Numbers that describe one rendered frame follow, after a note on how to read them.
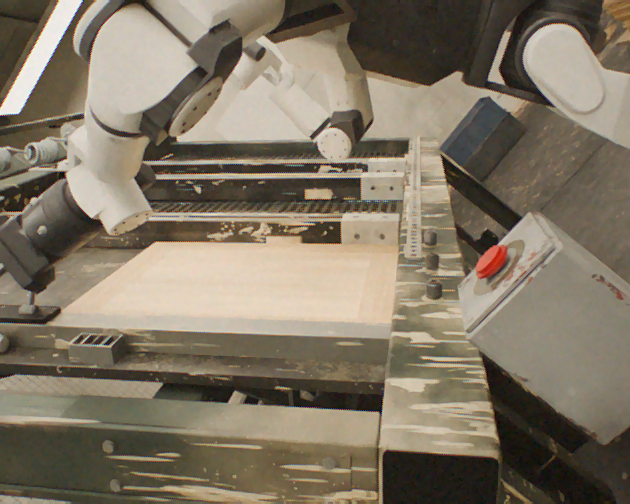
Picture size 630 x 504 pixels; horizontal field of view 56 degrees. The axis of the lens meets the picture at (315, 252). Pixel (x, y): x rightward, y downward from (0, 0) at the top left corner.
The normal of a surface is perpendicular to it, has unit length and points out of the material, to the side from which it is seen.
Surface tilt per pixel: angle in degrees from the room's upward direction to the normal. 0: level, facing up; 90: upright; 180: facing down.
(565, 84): 90
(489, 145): 91
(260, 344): 90
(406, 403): 51
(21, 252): 90
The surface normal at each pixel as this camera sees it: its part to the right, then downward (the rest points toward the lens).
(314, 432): -0.04, -0.95
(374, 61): -0.15, 0.90
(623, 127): 0.26, 0.36
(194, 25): -0.39, 0.55
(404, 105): -0.12, 0.27
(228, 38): 0.54, -0.51
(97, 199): -0.30, 0.11
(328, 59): -0.36, 0.84
